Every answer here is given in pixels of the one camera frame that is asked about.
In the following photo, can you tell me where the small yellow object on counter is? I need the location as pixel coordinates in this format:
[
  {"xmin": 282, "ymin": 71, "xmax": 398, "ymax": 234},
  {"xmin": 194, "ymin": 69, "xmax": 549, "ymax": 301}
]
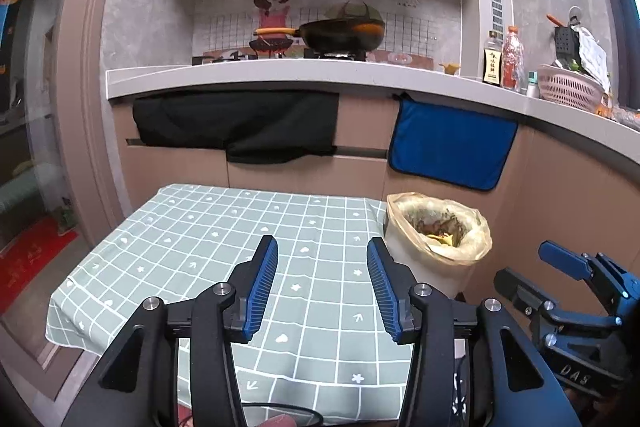
[{"xmin": 440, "ymin": 63, "xmax": 460, "ymax": 76}]

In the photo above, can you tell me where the yellow plastic trash bag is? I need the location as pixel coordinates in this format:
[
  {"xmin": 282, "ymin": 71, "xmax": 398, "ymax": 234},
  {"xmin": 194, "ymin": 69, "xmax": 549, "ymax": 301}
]
[{"xmin": 384, "ymin": 192, "xmax": 492, "ymax": 298}]

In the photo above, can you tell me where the red floor mat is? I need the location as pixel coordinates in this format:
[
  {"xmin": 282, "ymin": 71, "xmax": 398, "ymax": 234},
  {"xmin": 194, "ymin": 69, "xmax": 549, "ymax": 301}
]
[{"xmin": 0, "ymin": 217, "xmax": 78, "ymax": 313}]

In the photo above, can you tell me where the gas stove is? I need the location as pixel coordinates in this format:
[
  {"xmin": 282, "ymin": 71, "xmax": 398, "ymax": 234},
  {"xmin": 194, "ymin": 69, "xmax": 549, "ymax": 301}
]
[{"xmin": 191, "ymin": 46, "xmax": 368, "ymax": 66}]

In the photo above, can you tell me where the pink plastic basket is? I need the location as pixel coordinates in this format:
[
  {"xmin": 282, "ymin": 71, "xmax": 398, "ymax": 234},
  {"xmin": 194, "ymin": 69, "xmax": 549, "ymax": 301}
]
[{"xmin": 537, "ymin": 65, "xmax": 604, "ymax": 114}]

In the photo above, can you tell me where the blue hanging towel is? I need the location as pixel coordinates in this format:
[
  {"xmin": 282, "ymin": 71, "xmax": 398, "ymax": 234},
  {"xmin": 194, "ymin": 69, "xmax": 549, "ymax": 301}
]
[{"xmin": 387, "ymin": 93, "xmax": 518, "ymax": 192}]

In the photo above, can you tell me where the soy sauce bottle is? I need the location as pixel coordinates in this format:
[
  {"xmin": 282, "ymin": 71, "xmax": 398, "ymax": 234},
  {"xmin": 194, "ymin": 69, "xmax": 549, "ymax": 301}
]
[{"xmin": 482, "ymin": 30, "xmax": 502, "ymax": 86}]

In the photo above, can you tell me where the grey kitchen countertop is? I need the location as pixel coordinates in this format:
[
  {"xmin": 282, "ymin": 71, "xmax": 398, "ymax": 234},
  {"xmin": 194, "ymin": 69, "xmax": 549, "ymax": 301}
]
[{"xmin": 105, "ymin": 58, "xmax": 639, "ymax": 164}]

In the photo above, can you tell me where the small teal cap bottle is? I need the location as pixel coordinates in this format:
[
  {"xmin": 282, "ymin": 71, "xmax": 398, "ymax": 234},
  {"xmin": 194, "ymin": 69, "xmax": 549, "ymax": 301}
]
[{"xmin": 526, "ymin": 70, "xmax": 540, "ymax": 98}]

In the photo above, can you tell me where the orange drink bottle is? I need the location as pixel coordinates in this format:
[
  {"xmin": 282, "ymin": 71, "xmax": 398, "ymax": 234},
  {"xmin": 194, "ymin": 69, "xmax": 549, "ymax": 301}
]
[{"xmin": 501, "ymin": 26, "xmax": 524, "ymax": 91}]

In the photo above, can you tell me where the person left hand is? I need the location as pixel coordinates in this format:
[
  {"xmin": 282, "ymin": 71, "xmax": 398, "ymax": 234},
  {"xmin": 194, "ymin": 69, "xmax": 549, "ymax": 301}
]
[{"xmin": 259, "ymin": 414, "xmax": 297, "ymax": 427}]

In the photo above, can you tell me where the black wok orange handle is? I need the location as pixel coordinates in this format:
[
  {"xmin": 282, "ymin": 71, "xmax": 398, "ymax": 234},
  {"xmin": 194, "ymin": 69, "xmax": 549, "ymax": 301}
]
[{"xmin": 254, "ymin": 17, "xmax": 385, "ymax": 54}]

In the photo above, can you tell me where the black utensil holder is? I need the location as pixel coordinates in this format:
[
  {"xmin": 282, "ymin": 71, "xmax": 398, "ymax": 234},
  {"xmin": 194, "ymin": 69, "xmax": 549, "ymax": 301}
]
[{"xmin": 546, "ymin": 14, "xmax": 579, "ymax": 63}]

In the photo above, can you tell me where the green checked tablecloth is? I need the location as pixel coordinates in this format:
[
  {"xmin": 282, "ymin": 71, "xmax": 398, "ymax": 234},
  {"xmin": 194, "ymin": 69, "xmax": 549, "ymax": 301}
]
[{"xmin": 46, "ymin": 184, "xmax": 411, "ymax": 425}]

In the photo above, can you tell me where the black hanging cloth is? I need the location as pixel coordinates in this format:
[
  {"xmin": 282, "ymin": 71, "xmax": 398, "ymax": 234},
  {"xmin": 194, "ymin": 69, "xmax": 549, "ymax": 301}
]
[{"xmin": 132, "ymin": 90, "xmax": 340, "ymax": 165}]

